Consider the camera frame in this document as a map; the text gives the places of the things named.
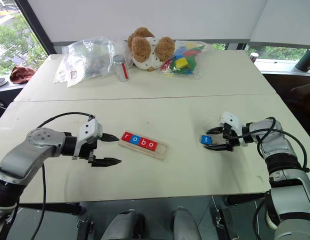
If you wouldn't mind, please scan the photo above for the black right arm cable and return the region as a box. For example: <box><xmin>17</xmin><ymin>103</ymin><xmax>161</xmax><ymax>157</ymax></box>
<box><xmin>228</xmin><ymin>116</ymin><xmax>310</xmax><ymax>174</ymax></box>

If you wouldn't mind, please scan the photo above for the black table frame bar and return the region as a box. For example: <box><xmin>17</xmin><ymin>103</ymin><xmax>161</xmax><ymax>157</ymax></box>
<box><xmin>225</xmin><ymin>191</ymin><xmax>268</xmax><ymax>207</ymax></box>
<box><xmin>17</xmin><ymin>202</ymin><xmax>86</xmax><ymax>217</ymax></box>

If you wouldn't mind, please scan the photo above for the red letter tile o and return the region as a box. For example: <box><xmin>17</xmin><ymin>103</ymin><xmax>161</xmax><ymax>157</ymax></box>
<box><xmin>145</xmin><ymin>140</ymin><xmax>159</xmax><ymax>152</ymax></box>

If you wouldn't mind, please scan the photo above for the blue letter tile t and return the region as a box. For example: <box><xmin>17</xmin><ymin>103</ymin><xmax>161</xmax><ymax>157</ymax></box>
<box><xmin>200</xmin><ymin>134</ymin><xmax>213</xmax><ymax>146</ymax></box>

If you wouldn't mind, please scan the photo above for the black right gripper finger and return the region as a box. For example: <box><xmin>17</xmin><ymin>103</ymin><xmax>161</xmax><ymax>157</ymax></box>
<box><xmin>203</xmin><ymin>142</ymin><xmax>230</xmax><ymax>152</ymax></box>
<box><xmin>205</xmin><ymin>125</ymin><xmax>225</xmax><ymax>135</ymax></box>

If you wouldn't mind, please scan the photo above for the white sneaker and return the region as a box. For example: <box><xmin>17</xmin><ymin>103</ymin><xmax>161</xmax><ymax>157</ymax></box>
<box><xmin>265</xmin><ymin>211</ymin><xmax>281</xmax><ymax>230</ymax></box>

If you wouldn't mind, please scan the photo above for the clear plastic bag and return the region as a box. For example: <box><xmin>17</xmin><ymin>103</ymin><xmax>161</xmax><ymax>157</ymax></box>
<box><xmin>53</xmin><ymin>36</ymin><xmax>129</xmax><ymax>89</ymax></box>

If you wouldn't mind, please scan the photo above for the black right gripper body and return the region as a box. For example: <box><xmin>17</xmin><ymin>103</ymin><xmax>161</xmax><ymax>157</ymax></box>
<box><xmin>221</xmin><ymin>122</ymin><xmax>242</xmax><ymax>152</ymax></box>

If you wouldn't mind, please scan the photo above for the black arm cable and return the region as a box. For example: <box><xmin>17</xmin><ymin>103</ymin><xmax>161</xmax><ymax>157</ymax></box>
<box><xmin>228</xmin><ymin>116</ymin><xmax>310</xmax><ymax>174</ymax></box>
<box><xmin>36</xmin><ymin>111</ymin><xmax>96</xmax><ymax>227</ymax></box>

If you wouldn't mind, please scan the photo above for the wooden letter tile tray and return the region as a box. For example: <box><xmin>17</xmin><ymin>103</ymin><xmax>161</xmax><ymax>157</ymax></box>
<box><xmin>117</xmin><ymin>131</ymin><xmax>170</xmax><ymax>162</ymax></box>

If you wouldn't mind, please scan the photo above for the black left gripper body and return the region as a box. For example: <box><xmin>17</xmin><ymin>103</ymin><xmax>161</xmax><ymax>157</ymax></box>
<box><xmin>78</xmin><ymin>140</ymin><xmax>99</xmax><ymax>166</ymax></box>

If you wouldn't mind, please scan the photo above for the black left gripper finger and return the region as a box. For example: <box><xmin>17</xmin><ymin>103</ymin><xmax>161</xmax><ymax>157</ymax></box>
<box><xmin>91</xmin><ymin>157</ymin><xmax>123</xmax><ymax>168</ymax></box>
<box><xmin>101</xmin><ymin>133</ymin><xmax>120</xmax><ymax>144</ymax></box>

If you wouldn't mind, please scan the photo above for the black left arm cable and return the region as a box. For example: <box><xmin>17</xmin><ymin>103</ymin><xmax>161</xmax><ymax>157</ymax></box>
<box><xmin>36</xmin><ymin>111</ymin><xmax>96</xmax><ymax>227</ymax></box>

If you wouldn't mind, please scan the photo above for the bag of colourful wooden blocks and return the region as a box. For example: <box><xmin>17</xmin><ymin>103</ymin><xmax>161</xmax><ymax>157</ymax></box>
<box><xmin>159</xmin><ymin>39</ymin><xmax>212</xmax><ymax>81</ymax></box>

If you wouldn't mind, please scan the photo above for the red-brown cloth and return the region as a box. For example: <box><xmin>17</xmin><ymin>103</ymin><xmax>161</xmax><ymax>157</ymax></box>
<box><xmin>9</xmin><ymin>65</ymin><xmax>37</xmax><ymax>85</ymax></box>

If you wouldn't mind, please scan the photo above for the brown chair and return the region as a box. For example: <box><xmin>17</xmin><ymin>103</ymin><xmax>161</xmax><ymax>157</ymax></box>
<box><xmin>289</xmin><ymin>78</ymin><xmax>310</xmax><ymax>101</ymax></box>

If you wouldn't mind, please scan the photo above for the dark green tumbler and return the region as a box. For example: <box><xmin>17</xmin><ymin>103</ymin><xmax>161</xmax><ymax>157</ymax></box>
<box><xmin>294</xmin><ymin>48</ymin><xmax>310</xmax><ymax>73</ymax></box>

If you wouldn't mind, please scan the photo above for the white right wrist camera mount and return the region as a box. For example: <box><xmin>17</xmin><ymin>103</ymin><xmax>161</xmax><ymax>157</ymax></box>
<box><xmin>218</xmin><ymin>111</ymin><xmax>247</xmax><ymax>146</ymax></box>

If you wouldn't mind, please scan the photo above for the clear jar with silver lid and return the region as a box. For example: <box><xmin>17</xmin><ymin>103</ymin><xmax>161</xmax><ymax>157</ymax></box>
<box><xmin>112</xmin><ymin>54</ymin><xmax>130</xmax><ymax>83</ymax></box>

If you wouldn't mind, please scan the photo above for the dark grey rounded shape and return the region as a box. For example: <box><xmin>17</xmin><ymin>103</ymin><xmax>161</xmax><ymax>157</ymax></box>
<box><xmin>101</xmin><ymin>210</ymin><xmax>146</xmax><ymax>240</ymax></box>
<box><xmin>170</xmin><ymin>207</ymin><xmax>202</xmax><ymax>240</ymax></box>

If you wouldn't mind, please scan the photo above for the brown and white plush bear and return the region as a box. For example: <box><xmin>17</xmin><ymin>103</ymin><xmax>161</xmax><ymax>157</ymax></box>
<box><xmin>126</xmin><ymin>26</ymin><xmax>176</xmax><ymax>73</ymax></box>

